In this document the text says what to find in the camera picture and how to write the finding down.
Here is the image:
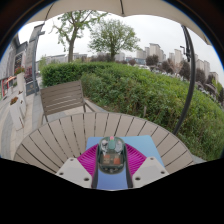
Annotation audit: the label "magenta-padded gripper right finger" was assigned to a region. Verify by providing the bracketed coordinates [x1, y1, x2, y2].
[123, 143, 170, 190]

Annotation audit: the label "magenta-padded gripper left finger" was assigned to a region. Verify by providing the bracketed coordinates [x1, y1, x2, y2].
[55, 143, 101, 190]

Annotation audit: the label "transparent green computer mouse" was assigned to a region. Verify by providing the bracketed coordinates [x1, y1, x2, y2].
[97, 135, 127, 175]

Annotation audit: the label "blue mouse pad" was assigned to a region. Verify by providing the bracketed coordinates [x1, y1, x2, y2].
[84, 134, 165, 191]

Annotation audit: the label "brown slatted chair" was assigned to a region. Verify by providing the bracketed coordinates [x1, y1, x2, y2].
[39, 79, 96, 124]

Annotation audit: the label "green hedge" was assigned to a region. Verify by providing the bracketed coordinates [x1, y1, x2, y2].
[40, 61, 224, 161]

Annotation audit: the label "white flower planter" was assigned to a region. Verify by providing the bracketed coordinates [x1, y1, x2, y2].
[9, 93, 28, 131]

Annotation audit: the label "dark curved parasol pole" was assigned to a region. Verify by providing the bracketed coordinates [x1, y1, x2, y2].
[172, 24, 197, 136]

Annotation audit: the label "dark sign pillar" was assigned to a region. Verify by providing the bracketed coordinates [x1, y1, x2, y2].
[24, 23, 46, 97]

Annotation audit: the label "distant apartment buildings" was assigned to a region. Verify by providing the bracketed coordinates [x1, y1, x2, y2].
[114, 42, 219, 84]

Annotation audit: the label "bare-trunked sparse tree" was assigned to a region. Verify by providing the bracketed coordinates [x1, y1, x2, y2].
[51, 10, 108, 64]

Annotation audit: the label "round leafy tree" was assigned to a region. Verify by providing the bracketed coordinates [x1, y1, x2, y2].
[87, 18, 141, 63]

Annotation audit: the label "beige parasol canopy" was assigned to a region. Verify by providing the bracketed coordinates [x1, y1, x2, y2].
[26, 0, 213, 46]

